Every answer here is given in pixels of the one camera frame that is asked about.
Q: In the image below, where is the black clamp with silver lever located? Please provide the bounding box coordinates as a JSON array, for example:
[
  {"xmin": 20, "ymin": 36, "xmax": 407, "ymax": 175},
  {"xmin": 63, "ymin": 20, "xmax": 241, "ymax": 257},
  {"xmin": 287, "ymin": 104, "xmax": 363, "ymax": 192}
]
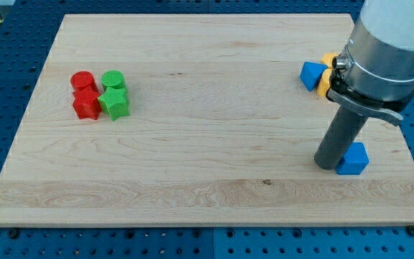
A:
[{"xmin": 326, "ymin": 71, "xmax": 414, "ymax": 126}]

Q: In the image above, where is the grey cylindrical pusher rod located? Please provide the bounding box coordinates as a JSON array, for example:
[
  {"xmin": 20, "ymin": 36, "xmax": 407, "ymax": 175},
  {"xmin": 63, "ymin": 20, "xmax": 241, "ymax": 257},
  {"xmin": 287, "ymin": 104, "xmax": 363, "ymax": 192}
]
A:
[{"xmin": 314, "ymin": 106, "xmax": 368, "ymax": 170}]

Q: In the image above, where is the blue cube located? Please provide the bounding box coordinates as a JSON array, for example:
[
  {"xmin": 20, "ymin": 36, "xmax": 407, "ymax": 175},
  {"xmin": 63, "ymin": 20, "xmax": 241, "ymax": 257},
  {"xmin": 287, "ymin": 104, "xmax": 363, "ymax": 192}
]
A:
[{"xmin": 335, "ymin": 142, "xmax": 369, "ymax": 175}]

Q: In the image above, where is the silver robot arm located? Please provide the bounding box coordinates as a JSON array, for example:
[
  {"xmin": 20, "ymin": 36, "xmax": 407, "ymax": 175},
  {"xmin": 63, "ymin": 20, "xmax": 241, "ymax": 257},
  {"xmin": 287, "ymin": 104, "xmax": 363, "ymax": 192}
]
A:
[{"xmin": 314, "ymin": 0, "xmax": 414, "ymax": 170}]

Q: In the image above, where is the wooden board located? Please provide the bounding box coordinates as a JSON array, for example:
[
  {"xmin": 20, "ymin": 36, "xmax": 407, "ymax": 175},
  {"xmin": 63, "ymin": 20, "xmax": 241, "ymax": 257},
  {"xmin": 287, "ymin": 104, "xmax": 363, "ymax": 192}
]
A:
[{"xmin": 0, "ymin": 14, "xmax": 414, "ymax": 228}]

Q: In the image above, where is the yellow block lower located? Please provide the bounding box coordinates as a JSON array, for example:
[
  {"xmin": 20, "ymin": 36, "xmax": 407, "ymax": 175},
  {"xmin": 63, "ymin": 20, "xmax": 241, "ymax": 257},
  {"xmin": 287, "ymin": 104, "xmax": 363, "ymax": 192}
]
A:
[{"xmin": 316, "ymin": 68, "xmax": 333, "ymax": 98}]

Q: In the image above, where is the yellow block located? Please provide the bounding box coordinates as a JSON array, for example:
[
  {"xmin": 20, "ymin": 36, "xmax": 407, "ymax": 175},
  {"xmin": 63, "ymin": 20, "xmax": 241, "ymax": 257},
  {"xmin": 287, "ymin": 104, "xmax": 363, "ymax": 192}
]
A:
[
  {"xmin": 321, "ymin": 53, "xmax": 339, "ymax": 69},
  {"xmin": 316, "ymin": 68, "xmax": 333, "ymax": 98}
]

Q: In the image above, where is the blue triangular block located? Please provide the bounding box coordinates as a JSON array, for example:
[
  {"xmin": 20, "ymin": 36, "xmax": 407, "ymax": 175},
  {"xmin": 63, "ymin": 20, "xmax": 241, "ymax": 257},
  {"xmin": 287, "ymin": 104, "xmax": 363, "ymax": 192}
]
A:
[{"xmin": 299, "ymin": 62, "xmax": 328, "ymax": 91}]

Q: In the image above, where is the yellow block upper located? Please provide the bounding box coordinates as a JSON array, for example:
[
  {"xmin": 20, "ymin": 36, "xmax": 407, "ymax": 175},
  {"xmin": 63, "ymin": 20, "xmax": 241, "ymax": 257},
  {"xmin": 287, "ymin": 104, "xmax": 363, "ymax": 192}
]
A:
[{"xmin": 321, "ymin": 53, "xmax": 339, "ymax": 69}]

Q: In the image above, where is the green star block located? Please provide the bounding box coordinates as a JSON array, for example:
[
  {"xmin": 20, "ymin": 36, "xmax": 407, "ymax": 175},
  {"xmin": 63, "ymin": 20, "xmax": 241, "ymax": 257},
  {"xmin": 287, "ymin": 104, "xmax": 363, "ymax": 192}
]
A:
[{"xmin": 98, "ymin": 87, "xmax": 130, "ymax": 121}]

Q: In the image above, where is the green cylinder block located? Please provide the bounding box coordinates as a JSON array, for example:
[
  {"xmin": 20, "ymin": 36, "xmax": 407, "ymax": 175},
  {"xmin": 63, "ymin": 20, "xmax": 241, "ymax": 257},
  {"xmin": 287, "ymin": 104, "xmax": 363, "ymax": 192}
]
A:
[{"xmin": 101, "ymin": 70, "xmax": 126, "ymax": 90}]

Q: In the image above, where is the red star block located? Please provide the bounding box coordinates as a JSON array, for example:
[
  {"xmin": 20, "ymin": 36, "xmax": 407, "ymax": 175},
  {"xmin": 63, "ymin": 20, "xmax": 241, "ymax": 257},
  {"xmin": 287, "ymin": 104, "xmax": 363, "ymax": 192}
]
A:
[{"xmin": 73, "ymin": 88, "xmax": 102, "ymax": 120}]

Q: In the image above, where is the red cylinder block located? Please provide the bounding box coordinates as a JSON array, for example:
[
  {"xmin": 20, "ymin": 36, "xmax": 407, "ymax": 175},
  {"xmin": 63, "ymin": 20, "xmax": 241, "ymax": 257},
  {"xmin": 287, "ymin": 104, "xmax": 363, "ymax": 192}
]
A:
[{"xmin": 70, "ymin": 71, "xmax": 98, "ymax": 92}]

